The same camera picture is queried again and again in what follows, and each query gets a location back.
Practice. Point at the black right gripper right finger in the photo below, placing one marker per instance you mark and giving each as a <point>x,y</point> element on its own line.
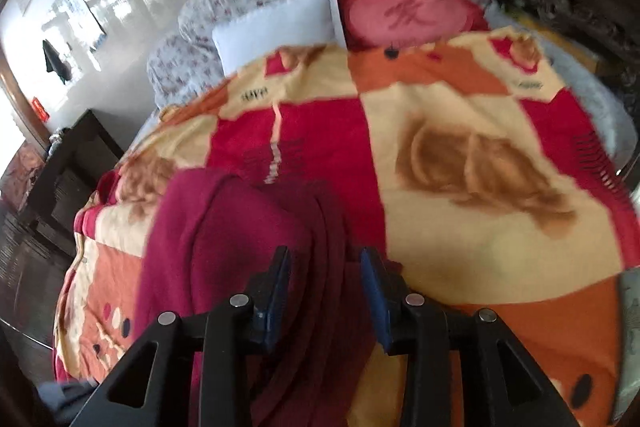
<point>462,369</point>

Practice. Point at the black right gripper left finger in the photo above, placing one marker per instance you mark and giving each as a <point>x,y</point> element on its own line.
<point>186,371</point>

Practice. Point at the maroon red garment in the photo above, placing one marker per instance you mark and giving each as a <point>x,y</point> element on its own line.
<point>213,231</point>

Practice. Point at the dark wooden desk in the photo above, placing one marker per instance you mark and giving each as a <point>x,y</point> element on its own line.
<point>71,172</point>

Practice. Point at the dark carved wooden headboard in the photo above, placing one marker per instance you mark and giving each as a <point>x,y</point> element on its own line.
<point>608,28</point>

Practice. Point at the red heart cushion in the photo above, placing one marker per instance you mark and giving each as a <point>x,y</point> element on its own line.
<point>400,24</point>

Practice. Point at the white pillow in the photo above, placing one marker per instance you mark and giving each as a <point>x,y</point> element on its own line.
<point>282,23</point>

